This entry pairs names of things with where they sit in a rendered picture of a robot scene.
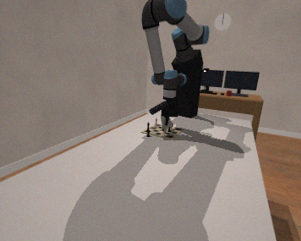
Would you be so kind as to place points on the black and cream chessboard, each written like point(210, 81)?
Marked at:
point(157, 131)

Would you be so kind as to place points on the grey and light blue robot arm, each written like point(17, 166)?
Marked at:
point(173, 12)

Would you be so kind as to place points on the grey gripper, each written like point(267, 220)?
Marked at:
point(166, 113)

